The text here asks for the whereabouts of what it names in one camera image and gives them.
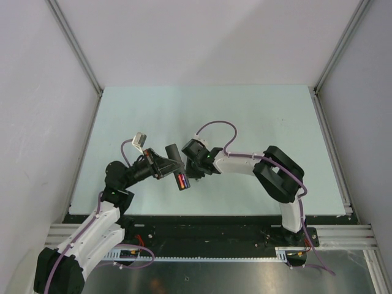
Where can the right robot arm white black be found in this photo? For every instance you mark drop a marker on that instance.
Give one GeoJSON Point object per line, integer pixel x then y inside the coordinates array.
{"type": "Point", "coordinates": [279, 175]}

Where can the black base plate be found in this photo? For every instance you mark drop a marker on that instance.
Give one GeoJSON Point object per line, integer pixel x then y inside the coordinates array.
{"type": "Point", "coordinates": [205, 232]}

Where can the right aluminium frame post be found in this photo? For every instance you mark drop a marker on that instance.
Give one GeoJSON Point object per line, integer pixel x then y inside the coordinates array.
{"type": "Point", "coordinates": [343, 42]}

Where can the aluminium frame post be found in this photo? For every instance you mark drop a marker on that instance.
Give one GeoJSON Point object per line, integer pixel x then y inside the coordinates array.
{"type": "Point", "coordinates": [343, 42]}
{"type": "Point", "coordinates": [74, 44]}

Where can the black remote control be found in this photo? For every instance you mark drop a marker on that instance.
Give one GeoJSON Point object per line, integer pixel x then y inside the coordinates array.
{"type": "Point", "coordinates": [180, 173]}

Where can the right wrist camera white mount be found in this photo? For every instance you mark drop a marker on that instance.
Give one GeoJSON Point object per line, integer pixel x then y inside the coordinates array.
{"type": "Point", "coordinates": [201, 140]}

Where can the purple battery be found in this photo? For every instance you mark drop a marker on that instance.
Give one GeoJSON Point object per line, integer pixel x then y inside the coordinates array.
{"type": "Point", "coordinates": [184, 181]}

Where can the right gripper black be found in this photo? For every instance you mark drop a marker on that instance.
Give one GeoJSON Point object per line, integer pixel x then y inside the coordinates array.
{"type": "Point", "coordinates": [192, 174]}

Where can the left aluminium frame post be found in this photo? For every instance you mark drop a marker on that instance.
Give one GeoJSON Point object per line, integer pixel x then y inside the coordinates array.
{"type": "Point", "coordinates": [74, 44]}

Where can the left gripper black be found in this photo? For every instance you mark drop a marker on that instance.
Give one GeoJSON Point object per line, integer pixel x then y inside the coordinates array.
{"type": "Point", "coordinates": [159, 166]}

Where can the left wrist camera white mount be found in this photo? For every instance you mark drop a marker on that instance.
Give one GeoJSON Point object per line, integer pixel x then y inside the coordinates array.
{"type": "Point", "coordinates": [138, 141]}

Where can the aluminium cross rail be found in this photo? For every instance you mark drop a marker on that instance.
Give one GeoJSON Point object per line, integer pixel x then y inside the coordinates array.
{"type": "Point", "coordinates": [331, 237]}

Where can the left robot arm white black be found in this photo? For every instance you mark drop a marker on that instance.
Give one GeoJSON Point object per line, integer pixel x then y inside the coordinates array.
{"type": "Point", "coordinates": [66, 268]}

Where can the grey slotted cable duct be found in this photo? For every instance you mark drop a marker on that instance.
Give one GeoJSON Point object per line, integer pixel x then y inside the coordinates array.
{"type": "Point", "coordinates": [252, 254]}

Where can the red battery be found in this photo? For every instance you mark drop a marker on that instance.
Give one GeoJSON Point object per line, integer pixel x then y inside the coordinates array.
{"type": "Point", "coordinates": [180, 178]}

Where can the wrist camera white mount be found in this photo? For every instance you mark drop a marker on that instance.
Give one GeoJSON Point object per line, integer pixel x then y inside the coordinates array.
{"type": "Point", "coordinates": [138, 141]}
{"type": "Point", "coordinates": [201, 140]}

